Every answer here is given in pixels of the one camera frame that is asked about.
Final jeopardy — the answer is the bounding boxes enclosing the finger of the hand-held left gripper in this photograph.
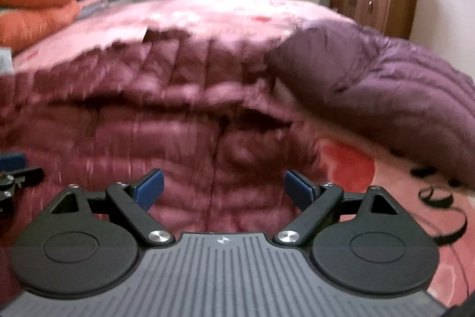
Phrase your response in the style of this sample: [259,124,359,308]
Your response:
[0,153,45,215]

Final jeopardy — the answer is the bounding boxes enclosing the wooden cabinet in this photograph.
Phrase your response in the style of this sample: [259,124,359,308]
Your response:
[332,0,420,40]

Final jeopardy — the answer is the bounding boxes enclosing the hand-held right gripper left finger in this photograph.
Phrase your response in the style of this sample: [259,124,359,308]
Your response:
[50,168,176,248]

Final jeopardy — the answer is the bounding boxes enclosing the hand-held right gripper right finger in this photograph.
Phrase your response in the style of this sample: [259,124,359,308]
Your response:
[273,168,400,248]

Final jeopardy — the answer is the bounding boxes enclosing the pink printed blanket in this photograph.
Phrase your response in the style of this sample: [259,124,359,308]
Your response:
[13,0,475,306]

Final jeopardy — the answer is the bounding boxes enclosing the folded pink bedding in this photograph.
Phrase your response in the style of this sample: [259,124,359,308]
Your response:
[76,0,110,20]

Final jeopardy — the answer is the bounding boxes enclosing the purple down jacket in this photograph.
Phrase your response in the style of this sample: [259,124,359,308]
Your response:
[267,22,475,187]

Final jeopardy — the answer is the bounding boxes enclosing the maroon down jacket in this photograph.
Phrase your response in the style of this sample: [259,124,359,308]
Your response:
[0,25,323,299]

